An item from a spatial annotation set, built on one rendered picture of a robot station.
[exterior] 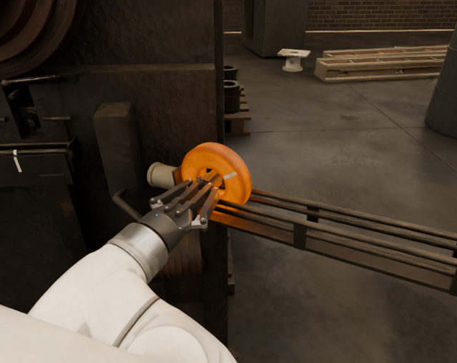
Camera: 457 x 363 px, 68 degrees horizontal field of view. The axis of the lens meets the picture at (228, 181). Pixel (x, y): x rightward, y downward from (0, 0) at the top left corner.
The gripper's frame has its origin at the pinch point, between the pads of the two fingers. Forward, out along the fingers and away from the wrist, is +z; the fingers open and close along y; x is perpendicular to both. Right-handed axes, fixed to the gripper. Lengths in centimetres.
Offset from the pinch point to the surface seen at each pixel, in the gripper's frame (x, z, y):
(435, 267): -0.7, -3.4, 41.0
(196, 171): 1.1, -1.5, -3.6
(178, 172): -0.1, -2.3, -8.0
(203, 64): 13.8, 23.6, -17.5
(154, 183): -5.1, -2.9, -15.3
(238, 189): 0.2, -1.5, 6.4
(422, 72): -101, 391, 23
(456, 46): -32, 242, 42
